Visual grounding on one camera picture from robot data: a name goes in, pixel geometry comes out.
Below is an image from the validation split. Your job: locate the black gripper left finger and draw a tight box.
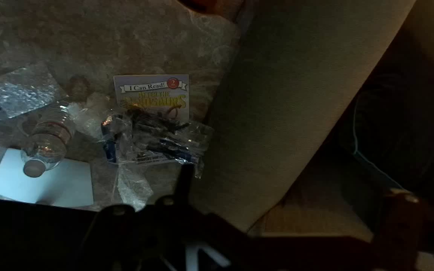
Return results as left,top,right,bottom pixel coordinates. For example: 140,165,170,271
173,165,194,208

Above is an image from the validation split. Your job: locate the clear plastic bag with items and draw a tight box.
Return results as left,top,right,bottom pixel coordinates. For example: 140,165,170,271
101,111,212,210

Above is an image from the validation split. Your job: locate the beige fabric couch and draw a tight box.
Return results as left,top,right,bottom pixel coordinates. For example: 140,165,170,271
188,0,434,271

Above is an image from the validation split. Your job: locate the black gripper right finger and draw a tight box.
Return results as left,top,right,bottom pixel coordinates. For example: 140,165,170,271
377,189,423,252

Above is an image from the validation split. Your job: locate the stone top side table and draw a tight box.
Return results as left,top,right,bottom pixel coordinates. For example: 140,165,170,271
0,0,239,210

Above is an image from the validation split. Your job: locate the dark throw pillow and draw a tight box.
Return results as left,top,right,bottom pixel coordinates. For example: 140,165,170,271
334,31,434,205

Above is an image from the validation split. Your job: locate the colourful printed card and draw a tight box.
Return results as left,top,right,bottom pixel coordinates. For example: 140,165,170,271
113,74,190,123

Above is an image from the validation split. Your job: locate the crinkled clear plastic wrapper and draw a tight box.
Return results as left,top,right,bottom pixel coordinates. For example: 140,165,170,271
0,62,65,120

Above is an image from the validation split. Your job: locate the clear plastic water bottle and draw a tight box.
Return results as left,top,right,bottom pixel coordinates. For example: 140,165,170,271
21,103,74,178

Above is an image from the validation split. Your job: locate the white paper sheet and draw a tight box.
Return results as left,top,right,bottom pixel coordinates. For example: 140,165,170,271
0,150,93,208

